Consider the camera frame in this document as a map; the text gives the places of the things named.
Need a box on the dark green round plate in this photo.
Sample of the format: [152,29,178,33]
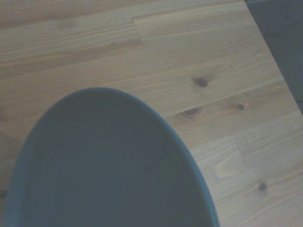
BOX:
[5,87,220,227]

